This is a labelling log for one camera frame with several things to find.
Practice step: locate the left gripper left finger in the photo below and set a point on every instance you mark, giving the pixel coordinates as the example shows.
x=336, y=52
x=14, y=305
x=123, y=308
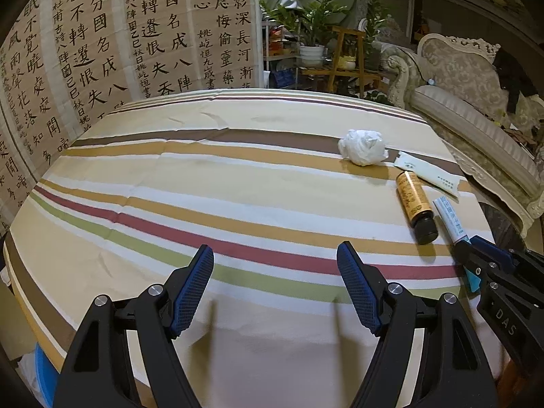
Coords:
x=97, y=371

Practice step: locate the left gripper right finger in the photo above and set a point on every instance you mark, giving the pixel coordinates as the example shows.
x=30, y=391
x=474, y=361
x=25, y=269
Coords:
x=435, y=336

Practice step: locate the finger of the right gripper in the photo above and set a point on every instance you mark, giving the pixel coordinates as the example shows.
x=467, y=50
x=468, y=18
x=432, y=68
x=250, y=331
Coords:
x=510, y=260
x=476, y=257

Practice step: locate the blue white toothpaste box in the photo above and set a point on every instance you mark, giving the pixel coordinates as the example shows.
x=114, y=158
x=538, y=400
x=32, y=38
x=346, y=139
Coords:
x=456, y=233

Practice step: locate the brown gold-label glass bottle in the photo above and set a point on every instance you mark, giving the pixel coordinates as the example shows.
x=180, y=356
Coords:
x=417, y=207

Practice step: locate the white long sachet packet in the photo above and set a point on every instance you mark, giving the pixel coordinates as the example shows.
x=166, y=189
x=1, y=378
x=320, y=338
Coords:
x=428, y=172

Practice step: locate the white tissue ball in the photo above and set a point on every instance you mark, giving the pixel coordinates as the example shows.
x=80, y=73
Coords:
x=363, y=147

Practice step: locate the black trash bag bin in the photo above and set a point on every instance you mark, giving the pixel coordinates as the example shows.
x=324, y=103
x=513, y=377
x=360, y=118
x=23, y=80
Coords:
x=504, y=232

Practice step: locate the blue plastic basin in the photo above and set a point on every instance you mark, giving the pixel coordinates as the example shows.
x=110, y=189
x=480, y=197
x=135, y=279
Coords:
x=47, y=376

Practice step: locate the ornate cream sofa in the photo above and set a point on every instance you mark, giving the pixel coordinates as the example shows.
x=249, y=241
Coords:
x=452, y=83

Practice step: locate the black garment on sofa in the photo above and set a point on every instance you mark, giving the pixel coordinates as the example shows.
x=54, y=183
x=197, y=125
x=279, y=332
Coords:
x=513, y=79

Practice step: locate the small floor plant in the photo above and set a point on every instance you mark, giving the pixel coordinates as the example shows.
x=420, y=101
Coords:
x=377, y=96

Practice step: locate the striped tablecloth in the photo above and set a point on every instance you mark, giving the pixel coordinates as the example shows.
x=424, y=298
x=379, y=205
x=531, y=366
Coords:
x=257, y=176

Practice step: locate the wooden plant stand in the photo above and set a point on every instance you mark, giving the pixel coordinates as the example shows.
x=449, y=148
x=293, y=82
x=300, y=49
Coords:
x=347, y=72

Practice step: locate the yellow bowl on stand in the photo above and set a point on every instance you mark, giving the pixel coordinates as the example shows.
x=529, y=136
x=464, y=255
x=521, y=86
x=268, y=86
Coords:
x=348, y=63

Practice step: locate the tall leafy plant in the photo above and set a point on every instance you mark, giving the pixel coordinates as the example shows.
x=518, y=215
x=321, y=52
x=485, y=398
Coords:
x=376, y=17

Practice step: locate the potted green plant white pot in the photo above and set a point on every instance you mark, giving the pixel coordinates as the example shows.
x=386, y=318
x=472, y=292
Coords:
x=311, y=23

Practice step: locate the metal shelf rack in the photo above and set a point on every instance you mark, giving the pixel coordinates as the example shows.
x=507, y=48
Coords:
x=281, y=55

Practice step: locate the calligraphy folding screen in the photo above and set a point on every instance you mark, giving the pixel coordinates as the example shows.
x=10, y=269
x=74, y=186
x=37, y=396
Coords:
x=65, y=64

